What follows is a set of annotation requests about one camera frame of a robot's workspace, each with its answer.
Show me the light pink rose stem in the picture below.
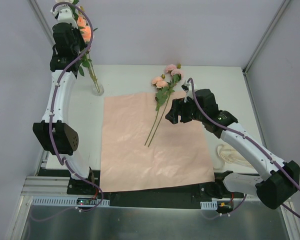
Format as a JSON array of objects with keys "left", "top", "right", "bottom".
[{"left": 144, "top": 63, "right": 184, "bottom": 147}]

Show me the pink artificial flower bouquet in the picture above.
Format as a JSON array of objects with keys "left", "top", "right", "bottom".
[{"left": 144, "top": 74, "right": 176, "bottom": 147}]

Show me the pink rose stem with bud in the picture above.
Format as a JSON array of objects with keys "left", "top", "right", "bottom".
[{"left": 76, "top": 12, "right": 101, "bottom": 92}]

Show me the pink wrapping paper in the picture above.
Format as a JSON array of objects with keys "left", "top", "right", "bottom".
[{"left": 100, "top": 92, "right": 215, "bottom": 192}]

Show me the cream ribbon gold lettering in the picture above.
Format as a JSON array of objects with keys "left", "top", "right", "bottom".
[{"left": 213, "top": 144, "right": 253, "bottom": 170}]

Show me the peach flower stem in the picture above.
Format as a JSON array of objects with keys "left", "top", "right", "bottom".
[{"left": 78, "top": 52, "right": 101, "bottom": 94}]

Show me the white rose stem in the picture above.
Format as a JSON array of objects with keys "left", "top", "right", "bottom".
[{"left": 70, "top": 6, "right": 97, "bottom": 73}]

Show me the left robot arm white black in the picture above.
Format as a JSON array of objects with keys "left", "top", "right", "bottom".
[{"left": 32, "top": 22, "right": 96, "bottom": 195}]

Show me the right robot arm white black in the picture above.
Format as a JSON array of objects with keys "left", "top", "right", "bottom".
[{"left": 165, "top": 86, "right": 300, "bottom": 210}]

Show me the clear glass vase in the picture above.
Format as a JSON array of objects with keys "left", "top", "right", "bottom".
[{"left": 88, "top": 66, "right": 105, "bottom": 96}]

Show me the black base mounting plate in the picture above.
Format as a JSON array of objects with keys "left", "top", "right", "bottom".
[{"left": 37, "top": 167, "right": 261, "bottom": 210}]

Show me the shiny metal front panel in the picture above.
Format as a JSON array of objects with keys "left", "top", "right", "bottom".
[{"left": 21, "top": 200, "right": 289, "bottom": 240}]

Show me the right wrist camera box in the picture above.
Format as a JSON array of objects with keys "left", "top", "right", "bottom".
[{"left": 181, "top": 82, "right": 193, "bottom": 103}]

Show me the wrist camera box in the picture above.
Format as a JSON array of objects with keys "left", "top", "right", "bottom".
[
  {"left": 181, "top": 82, "right": 193, "bottom": 103},
  {"left": 50, "top": 4, "right": 76, "bottom": 26}
]

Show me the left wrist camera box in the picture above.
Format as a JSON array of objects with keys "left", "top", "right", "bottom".
[{"left": 50, "top": 4, "right": 76, "bottom": 26}]

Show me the left aluminium frame post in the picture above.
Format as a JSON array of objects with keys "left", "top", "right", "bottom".
[{"left": 27, "top": 0, "right": 75, "bottom": 74}]

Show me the aluminium frame post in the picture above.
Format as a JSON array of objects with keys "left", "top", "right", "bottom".
[
  {"left": 242, "top": 0, "right": 293, "bottom": 76},
  {"left": 27, "top": 0, "right": 75, "bottom": 74}
]

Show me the right aluminium frame post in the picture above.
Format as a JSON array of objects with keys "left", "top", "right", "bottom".
[{"left": 242, "top": 0, "right": 293, "bottom": 76}]

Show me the right white cable duct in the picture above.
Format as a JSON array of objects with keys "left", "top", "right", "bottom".
[{"left": 200, "top": 199, "right": 234, "bottom": 211}]

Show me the white cable duct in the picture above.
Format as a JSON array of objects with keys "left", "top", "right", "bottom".
[
  {"left": 32, "top": 196, "right": 110, "bottom": 208},
  {"left": 200, "top": 199, "right": 234, "bottom": 211}
]

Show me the front aluminium rail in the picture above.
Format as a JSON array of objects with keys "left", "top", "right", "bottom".
[{"left": 21, "top": 176, "right": 70, "bottom": 197}]

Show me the left white cable duct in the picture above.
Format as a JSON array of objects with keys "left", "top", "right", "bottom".
[{"left": 32, "top": 196, "right": 110, "bottom": 208}]

